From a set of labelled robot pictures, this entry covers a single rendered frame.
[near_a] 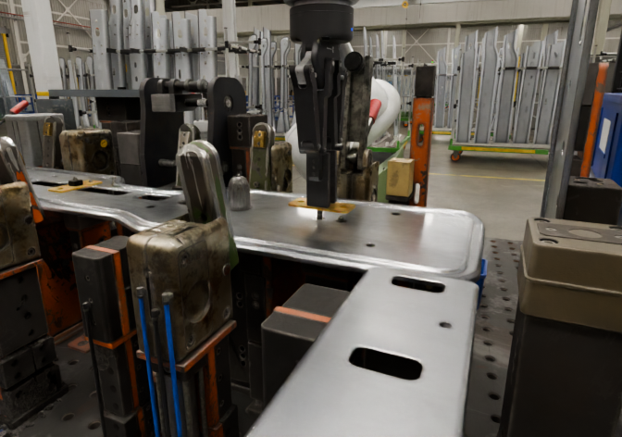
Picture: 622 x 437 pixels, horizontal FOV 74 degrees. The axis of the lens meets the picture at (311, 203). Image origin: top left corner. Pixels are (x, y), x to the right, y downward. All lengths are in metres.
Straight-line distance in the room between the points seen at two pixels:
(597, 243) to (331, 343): 0.20
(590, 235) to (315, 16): 0.34
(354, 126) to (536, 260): 0.40
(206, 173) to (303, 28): 0.20
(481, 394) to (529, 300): 0.43
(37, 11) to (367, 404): 4.53
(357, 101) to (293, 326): 0.42
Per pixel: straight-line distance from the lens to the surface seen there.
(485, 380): 0.80
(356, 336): 0.31
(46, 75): 4.60
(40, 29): 4.63
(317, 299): 0.39
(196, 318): 0.42
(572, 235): 0.37
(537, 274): 0.35
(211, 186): 0.41
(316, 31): 0.50
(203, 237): 0.39
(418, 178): 0.66
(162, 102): 0.88
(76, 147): 1.02
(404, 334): 0.31
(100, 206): 0.68
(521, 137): 7.74
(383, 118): 1.33
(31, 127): 1.15
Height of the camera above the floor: 1.17
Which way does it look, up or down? 15 degrees down
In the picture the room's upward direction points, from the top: straight up
